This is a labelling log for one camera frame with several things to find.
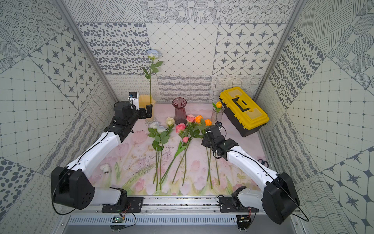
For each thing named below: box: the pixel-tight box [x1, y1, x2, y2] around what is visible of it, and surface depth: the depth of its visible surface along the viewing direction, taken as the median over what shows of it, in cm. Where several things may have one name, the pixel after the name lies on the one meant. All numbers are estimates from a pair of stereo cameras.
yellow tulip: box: [212, 101, 223, 113], surface depth 80 cm
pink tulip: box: [159, 136, 189, 184], surface depth 95 cm
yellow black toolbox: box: [219, 86, 270, 138], surface depth 97 cm
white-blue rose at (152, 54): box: [141, 48, 164, 104], surface depth 89 cm
